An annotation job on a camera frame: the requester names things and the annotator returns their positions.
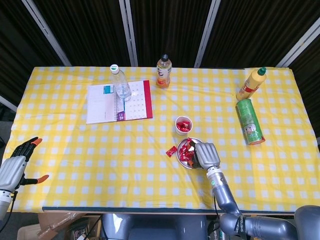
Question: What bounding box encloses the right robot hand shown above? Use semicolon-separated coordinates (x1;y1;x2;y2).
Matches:
186;141;221;172

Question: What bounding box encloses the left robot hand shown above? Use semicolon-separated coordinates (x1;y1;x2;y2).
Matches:
0;136;50;193

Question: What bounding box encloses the white paper cup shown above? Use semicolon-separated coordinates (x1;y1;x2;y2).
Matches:
174;115;193;136

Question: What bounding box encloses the round metal plate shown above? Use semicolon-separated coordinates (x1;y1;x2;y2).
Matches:
176;138;203;170

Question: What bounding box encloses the green chips can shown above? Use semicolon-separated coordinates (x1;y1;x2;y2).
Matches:
235;98;266;146

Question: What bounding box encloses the brown cardboard box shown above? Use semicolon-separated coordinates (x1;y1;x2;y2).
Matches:
16;212;101;240

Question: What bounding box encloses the yellow squeeze bottle green cap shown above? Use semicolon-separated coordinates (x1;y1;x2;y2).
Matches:
236;66;268;101

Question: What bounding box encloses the yellow white checked tablecloth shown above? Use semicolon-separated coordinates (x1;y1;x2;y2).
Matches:
6;65;320;213

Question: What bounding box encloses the grey robot torso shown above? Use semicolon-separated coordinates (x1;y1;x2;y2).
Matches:
100;213;208;240

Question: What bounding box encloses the orange juice bottle black cap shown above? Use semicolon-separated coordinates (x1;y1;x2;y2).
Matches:
156;52;173;89

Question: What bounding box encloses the spiral calendar notebook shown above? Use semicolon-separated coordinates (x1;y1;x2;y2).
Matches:
86;79;154;125

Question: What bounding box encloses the clear water bottle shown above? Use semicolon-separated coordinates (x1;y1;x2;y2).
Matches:
110;63;133;102

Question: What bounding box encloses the black pleated partition panel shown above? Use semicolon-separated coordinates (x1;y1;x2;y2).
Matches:
287;32;320;141
201;0;320;68
129;0;213;68
33;0;133;67
0;0;62;106

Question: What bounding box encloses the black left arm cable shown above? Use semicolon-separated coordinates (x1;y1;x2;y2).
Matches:
2;191;17;227

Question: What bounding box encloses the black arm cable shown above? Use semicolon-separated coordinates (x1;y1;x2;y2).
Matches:
2;191;17;227
211;193;220;220

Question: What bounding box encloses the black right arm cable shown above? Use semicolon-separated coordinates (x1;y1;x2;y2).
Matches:
211;193;220;220

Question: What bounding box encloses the white partition post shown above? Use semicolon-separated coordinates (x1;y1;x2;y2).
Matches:
194;0;222;68
275;23;320;68
0;94;19;112
21;0;72;67
118;0;139;67

